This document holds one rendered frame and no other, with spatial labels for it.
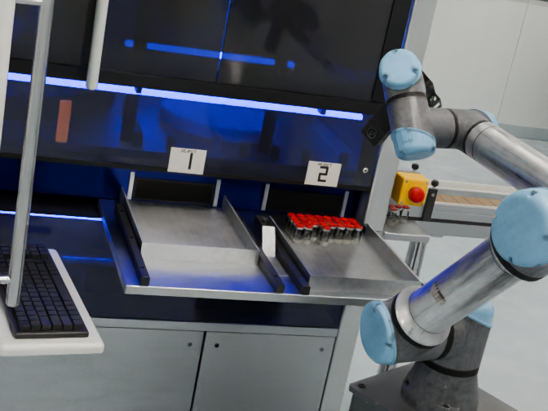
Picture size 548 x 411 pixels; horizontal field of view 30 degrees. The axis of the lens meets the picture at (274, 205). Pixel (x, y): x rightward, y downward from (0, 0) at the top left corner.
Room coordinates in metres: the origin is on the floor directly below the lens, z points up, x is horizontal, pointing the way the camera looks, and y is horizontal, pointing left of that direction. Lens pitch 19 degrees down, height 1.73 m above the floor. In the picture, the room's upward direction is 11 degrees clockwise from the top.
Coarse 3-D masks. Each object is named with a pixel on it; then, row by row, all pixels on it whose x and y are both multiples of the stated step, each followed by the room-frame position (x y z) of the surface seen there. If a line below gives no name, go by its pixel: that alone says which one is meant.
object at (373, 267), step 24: (288, 240) 2.26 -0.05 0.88; (360, 240) 2.36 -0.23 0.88; (312, 264) 2.14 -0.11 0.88; (336, 264) 2.17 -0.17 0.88; (360, 264) 2.20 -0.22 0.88; (384, 264) 2.23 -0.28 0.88; (312, 288) 2.00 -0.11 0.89; (336, 288) 2.01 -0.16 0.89; (360, 288) 2.03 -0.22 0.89; (384, 288) 2.05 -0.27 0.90
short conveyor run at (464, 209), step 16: (432, 192) 2.60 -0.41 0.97; (448, 192) 2.65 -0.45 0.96; (464, 192) 2.67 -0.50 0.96; (480, 192) 2.69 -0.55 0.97; (496, 192) 2.71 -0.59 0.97; (512, 192) 2.79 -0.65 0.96; (416, 208) 2.60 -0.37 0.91; (432, 208) 2.60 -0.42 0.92; (448, 208) 2.63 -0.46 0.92; (464, 208) 2.65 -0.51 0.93; (480, 208) 2.66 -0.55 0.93; (496, 208) 2.68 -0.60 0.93; (432, 224) 2.62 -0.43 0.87; (448, 224) 2.63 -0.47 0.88; (464, 224) 2.65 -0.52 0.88; (480, 224) 2.67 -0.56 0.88
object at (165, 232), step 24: (120, 192) 2.31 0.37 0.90; (144, 216) 2.23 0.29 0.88; (168, 216) 2.26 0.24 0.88; (192, 216) 2.29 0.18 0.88; (216, 216) 2.32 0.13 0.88; (144, 240) 2.08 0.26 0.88; (168, 240) 2.11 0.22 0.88; (192, 240) 2.14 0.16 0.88; (216, 240) 2.17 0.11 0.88; (240, 240) 2.20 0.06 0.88
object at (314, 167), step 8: (312, 168) 2.38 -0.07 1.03; (336, 168) 2.40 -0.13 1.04; (312, 176) 2.38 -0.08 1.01; (320, 176) 2.39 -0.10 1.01; (328, 176) 2.39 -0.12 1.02; (336, 176) 2.40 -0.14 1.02; (312, 184) 2.38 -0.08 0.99; (320, 184) 2.39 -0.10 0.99; (328, 184) 2.39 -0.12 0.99; (336, 184) 2.40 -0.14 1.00
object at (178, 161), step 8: (176, 152) 2.27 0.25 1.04; (184, 152) 2.27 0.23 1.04; (192, 152) 2.28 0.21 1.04; (200, 152) 2.28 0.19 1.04; (176, 160) 2.27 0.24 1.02; (184, 160) 2.27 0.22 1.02; (192, 160) 2.28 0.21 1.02; (200, 160) 2.29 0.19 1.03; (168, 168) 2.26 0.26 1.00; (176, 168) 2.27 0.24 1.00; (184, 168) 2.27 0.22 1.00; (192, 168) 2.28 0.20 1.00; (200, 168) 2.29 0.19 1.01
